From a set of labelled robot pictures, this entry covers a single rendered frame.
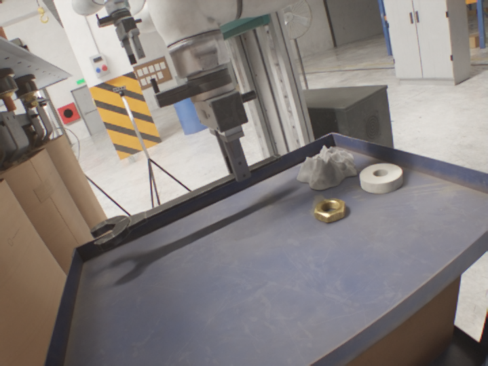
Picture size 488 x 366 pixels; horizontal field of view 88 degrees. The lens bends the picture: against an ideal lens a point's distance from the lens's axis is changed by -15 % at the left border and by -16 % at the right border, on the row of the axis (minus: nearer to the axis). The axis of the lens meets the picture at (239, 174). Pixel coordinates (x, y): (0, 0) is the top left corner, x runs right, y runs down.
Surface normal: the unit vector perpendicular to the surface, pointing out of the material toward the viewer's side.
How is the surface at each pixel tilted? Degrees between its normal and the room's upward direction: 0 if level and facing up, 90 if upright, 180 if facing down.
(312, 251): 0
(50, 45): 90
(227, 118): 90
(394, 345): 90
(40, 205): 90
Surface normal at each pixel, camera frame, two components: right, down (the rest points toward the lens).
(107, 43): 0.40, 0.25
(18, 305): 0.95, -0.27
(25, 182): 0.91, -0.14
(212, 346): -0.29, -0.88
